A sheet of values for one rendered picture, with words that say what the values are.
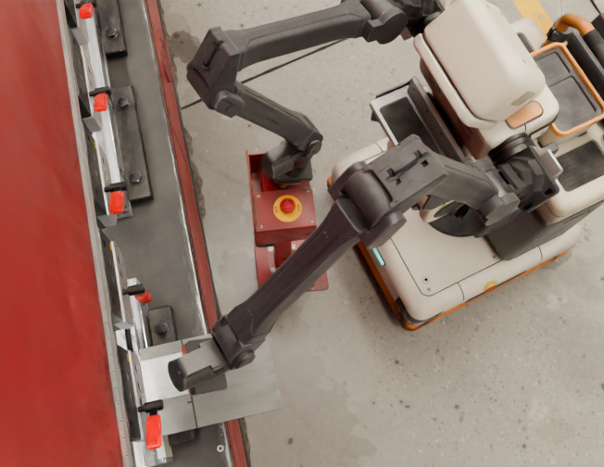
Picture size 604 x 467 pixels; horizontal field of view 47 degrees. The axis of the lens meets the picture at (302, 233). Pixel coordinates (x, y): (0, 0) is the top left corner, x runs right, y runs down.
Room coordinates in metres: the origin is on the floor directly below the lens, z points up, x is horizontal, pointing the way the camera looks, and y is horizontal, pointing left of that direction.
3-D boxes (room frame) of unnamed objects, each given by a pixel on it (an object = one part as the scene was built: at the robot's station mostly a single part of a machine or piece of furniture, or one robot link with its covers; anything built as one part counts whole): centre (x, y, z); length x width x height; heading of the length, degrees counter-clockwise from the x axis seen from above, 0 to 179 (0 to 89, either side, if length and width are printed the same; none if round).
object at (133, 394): (0.05, 0.30, 1.25); 0.15 x 0.09 x 0.17; 17
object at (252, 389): (0.12, 0.17, 1.00); 0.26 x 0.18 x 0.01; 107
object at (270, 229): (0.62, 0.06, 0.75); 0.20 x 0.16 x 0.18; 11
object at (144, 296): (0.24, 0.29, 1.19); 0.04 x 0.02 x 0.10; 107
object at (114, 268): (0.25, 0.36, 1.25); 0.15 x 0.09 x 0.17; 17
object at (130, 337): (0.11, 0.32, 0.99); 0.20 x 0.03 x 0.03; 17
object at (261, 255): (0.62, 0.03, 0.06); 0.25 x 0.20 x 0.12; 101
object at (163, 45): (1.10, 0.45, 0.59); 0.15 x 0.02 x 0.07; 17
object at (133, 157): (0.67, 0.43, 0.89); 0.30 x 0.05 x 0.03; 17
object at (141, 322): (0.13, 0.32, 0.92); 0.39 x 0.06 x 0.10; 17
